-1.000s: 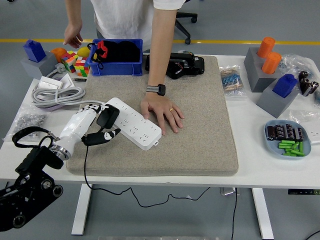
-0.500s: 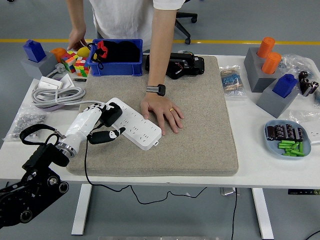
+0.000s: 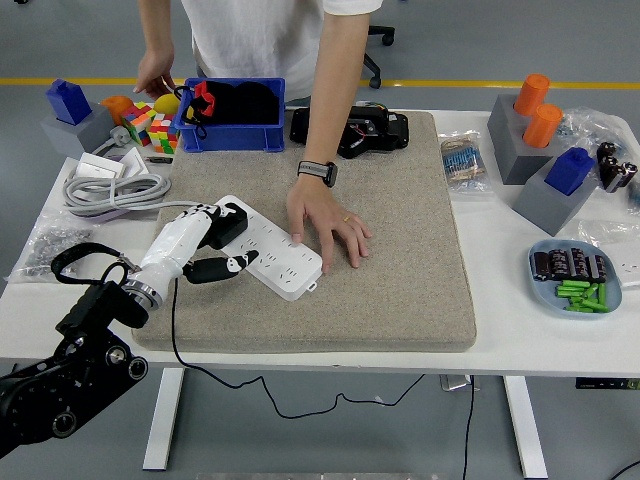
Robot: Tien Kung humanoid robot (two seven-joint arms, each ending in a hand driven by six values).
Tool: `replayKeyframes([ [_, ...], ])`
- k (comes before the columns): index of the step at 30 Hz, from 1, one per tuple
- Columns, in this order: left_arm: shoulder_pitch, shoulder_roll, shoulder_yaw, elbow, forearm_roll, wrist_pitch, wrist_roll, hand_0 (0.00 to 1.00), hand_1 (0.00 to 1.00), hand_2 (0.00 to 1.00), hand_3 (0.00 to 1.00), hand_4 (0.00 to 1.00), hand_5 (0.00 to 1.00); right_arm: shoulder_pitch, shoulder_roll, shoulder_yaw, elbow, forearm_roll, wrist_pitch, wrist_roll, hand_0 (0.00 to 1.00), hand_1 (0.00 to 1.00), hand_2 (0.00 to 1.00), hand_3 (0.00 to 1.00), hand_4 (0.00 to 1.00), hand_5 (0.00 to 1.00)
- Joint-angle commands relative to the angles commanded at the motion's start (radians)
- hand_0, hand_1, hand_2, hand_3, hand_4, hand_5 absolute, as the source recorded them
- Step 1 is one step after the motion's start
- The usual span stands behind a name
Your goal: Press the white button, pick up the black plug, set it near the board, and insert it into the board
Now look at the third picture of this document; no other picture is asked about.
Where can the clear bag of resistors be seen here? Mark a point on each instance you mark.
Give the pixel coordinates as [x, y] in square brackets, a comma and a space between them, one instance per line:
[462, 163]

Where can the large grey block holder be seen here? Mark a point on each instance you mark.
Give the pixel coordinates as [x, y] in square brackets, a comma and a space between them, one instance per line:
[502, 131]

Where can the black grey wristwatch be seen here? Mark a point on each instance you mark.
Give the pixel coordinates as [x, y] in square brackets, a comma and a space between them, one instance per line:
[320, 172]

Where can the black table control panel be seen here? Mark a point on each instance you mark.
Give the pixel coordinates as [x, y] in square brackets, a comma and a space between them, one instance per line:
[606, 383]

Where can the black device housing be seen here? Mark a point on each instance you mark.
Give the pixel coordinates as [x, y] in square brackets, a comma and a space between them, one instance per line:
[392, 130]

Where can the yellow ball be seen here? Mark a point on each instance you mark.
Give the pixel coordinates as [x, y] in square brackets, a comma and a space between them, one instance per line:
[167, 105]

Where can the white wall plug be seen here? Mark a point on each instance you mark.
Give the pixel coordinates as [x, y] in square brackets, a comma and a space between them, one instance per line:
[121, 136]

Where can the grey-brown mat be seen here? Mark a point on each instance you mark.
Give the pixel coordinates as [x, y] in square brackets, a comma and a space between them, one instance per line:
[400, 280]

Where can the black plug adapter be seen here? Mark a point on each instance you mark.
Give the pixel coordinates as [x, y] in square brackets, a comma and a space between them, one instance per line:
[230, 227]

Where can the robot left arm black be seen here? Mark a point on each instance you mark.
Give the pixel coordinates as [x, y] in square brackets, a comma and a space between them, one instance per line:
[100, 310]

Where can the white table leg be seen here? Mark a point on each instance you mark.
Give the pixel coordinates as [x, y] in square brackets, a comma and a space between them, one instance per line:
[164, 420]
[526, 425]

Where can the person's right forearm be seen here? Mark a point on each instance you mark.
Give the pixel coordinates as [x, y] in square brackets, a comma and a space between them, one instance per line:
[156, 25]

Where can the blue plastic block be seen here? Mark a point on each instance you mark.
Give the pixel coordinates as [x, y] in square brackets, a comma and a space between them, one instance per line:
[568, 171]
[69, 103]

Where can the metal bracket under table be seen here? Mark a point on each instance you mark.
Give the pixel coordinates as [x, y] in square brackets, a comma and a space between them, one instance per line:
[454, 382]

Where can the clear plastic bag with parts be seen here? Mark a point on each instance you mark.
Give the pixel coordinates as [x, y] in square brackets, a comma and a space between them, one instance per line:
[587, 123]

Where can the person's left hand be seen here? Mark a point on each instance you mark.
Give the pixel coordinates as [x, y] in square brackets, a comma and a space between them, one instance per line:
[325, 215]

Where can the green battery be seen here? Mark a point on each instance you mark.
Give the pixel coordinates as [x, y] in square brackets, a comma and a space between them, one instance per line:
[570, 290]
[602, 295]
[591, 291]
[575, 283]
[577, 308]
[595, 305]

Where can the clear bag of metal screws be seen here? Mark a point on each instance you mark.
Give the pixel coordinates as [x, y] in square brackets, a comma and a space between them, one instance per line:
[55, 240]

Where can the black office chair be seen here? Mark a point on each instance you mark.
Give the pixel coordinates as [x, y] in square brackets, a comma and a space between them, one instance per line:
[374, 67]

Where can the white square frame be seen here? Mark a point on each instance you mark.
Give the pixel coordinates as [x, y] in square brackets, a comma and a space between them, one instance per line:
[135, 160]

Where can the small black stick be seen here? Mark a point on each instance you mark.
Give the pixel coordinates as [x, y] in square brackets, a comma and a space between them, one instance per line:
[160, 160]

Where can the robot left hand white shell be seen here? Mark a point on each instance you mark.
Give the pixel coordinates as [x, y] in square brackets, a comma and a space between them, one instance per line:
[170, 245]

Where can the light blue oval plate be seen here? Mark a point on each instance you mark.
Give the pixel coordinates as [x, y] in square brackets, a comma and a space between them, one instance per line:
[545, 296]

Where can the person's left forearm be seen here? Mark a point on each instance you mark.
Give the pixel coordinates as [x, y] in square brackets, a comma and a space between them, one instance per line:
[335, 90]

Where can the white power strip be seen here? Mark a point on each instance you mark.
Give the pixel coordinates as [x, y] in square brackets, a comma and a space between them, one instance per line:
[285, 270]

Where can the black pouch with red trim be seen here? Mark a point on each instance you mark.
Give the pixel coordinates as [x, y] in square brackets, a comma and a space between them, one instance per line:
[246, 105]

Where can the blue plastic bin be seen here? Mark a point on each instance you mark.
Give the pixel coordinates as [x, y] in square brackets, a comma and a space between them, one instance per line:
[231, 138]

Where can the dark brown capacitor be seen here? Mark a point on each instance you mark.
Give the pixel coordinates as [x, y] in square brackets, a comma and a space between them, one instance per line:
[541, 265]
[578, 262]
[559, 263]
[598, 267]

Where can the person's right hand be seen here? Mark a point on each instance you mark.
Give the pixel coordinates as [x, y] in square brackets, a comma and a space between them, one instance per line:
[155, 70]

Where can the white switch plate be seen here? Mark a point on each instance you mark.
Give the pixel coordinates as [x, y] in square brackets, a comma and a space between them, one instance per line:
[97, 167]

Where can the multicolour puzzle cube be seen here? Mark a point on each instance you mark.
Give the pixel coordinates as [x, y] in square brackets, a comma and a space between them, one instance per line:
[163, 134]
[137, 122]

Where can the person's torso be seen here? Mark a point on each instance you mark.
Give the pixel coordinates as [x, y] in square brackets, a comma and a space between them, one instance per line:
[260, 40]

